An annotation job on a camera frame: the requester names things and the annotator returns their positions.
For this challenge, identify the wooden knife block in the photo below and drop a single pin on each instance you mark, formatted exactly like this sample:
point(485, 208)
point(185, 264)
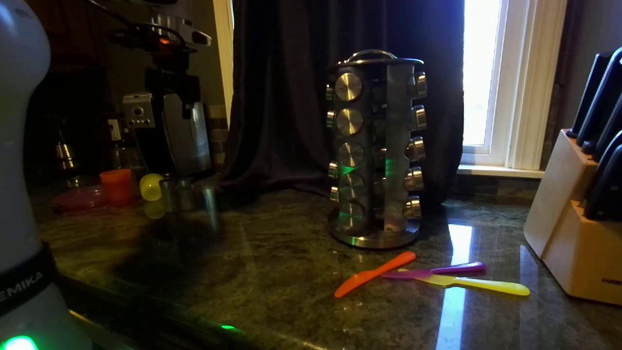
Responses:
point(576, 253)

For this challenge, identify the white window frame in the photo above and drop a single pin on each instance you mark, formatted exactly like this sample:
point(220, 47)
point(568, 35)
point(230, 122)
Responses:
point(518, 97)

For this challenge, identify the orange plastic cup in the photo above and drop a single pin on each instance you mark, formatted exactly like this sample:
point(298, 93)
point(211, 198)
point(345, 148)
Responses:
point(117, 187)

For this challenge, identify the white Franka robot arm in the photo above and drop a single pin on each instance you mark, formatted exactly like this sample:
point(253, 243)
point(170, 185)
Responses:
point(20, 161)

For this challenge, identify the yellow plastic knife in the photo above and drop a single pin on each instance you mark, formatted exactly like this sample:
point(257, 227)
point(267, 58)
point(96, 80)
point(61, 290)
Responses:
point(487, 284)

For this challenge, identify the purple plastic knife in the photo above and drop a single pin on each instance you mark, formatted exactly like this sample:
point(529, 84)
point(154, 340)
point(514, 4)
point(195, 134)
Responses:
point(463, 266)

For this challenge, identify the small glass shaker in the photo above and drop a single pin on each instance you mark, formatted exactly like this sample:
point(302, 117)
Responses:
point(170, 194)
point(187, 192)

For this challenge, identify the steel revolving spice rack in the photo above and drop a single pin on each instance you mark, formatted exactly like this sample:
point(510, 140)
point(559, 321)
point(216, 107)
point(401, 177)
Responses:
point(386, 128)

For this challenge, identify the stainless steel coffee maker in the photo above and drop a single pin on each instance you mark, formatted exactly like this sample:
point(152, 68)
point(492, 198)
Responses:
point(195, 142)

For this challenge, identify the dark fabric curtain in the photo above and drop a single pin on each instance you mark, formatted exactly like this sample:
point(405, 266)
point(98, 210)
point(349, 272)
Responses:
point(284, 97)

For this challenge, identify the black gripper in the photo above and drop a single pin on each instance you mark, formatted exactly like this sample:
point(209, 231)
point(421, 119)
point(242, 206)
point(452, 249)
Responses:
point(170, 80)

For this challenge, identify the orange plastic knife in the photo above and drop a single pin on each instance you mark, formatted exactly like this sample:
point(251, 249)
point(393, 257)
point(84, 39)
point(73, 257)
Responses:
point(370, 276)

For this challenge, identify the yellow-green plastic ball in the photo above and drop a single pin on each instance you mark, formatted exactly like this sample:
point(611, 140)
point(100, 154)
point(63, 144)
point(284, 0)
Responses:
point(150, 187)

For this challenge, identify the silver-lidded spice jar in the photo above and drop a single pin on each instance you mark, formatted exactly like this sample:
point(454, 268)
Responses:
point(421, 117)
point(417, 148)
point(413, 208)
point(415, 179)
point(349, 85)
point(421, 84)
point(349, 120)

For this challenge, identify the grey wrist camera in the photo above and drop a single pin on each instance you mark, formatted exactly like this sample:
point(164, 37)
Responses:
point(176, 31)

